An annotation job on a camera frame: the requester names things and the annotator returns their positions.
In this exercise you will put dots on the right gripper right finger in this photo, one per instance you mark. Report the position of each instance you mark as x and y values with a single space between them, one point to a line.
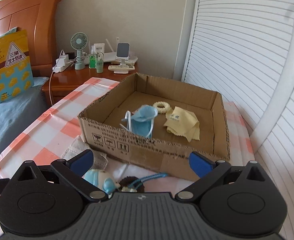
210 175

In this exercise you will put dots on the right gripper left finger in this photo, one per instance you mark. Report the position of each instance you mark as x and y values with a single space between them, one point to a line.
70 173

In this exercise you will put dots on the light blue round doll toy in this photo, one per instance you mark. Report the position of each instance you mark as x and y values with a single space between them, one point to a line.
102 179

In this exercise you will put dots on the yellow cleaning cloth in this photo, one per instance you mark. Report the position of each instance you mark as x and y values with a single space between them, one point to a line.
182 123

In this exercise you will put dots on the brown knitted scrunchie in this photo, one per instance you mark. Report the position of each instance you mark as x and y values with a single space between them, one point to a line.
126 181

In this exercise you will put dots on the cream knitted scrunchie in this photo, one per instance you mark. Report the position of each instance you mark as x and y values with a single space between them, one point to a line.
162 107

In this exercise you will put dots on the light blue face mask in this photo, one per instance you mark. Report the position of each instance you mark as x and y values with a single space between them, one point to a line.
141 122

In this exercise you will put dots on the blue embroidered sachet with tassel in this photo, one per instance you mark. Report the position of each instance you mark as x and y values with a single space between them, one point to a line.
147 179

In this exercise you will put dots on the pink white checkered tablecloth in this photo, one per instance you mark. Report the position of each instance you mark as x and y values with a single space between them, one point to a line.
49 136

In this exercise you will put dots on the blue grey bed sheet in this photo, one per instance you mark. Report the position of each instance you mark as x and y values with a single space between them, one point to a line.
18 113

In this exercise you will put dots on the brown cardboard box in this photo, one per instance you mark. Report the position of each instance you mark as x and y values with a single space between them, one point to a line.
101 124

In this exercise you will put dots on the wooden nightstand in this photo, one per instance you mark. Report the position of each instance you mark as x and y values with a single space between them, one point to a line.
61 84

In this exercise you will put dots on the white power strip with charger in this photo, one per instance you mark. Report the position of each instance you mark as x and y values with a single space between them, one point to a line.
62 62

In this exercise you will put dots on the pale green tube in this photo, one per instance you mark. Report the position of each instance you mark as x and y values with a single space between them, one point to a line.
99 62

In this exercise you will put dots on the white remote control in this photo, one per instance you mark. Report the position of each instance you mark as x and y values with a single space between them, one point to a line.
121 69

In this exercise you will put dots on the green clear bottle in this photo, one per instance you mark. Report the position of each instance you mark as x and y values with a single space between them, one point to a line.
92 61

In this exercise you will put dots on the white wifi router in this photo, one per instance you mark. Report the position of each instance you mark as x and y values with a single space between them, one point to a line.
109 56

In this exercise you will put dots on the yellow blue snack bag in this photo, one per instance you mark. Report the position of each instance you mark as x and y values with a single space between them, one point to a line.
15 66

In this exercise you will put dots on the white cosmetic tube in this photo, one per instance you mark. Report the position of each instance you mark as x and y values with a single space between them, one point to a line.
99 48

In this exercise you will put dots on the mint green desk fan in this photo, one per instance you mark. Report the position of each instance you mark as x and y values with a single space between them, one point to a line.
78 42

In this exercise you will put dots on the white phone stand with screen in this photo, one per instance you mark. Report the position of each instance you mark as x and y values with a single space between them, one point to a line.
122 52

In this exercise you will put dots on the wooden bed headboard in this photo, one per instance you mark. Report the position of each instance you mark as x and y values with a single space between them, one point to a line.
37 17

